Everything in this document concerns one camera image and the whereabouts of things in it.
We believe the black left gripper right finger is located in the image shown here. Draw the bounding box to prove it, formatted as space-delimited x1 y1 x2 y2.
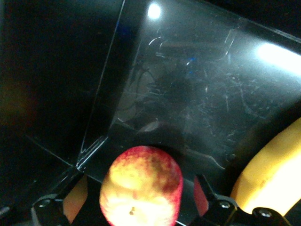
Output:
188 174 291 226

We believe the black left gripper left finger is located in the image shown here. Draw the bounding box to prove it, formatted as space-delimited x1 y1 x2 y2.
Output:
30 173 89 226

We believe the red apple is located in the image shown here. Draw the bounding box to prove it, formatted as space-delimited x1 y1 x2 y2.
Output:
100 145 184 226

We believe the yellow banana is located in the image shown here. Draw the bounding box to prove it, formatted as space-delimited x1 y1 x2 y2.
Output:
230 117 301 217

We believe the black plastic box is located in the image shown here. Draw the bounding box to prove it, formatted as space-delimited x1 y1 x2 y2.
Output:
0 0 301 226

